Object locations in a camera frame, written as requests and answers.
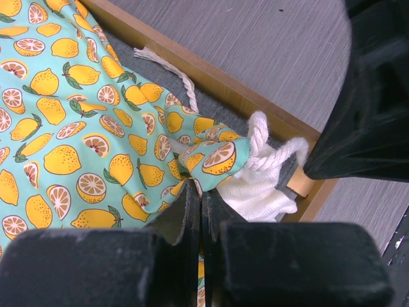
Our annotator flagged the wooden pet bed frame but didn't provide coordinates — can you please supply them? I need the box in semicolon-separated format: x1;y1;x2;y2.
83;1;337;222

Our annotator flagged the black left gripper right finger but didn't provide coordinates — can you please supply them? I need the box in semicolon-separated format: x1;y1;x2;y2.
201;191;394;306

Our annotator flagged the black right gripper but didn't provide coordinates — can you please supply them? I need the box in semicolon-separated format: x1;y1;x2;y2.
304;1;408;181

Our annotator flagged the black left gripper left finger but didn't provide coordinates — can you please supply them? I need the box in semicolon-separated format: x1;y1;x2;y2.
1;180;200;306

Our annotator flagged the lemon print pet mattress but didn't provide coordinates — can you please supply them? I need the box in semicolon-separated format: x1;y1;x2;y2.
0;0;311;307

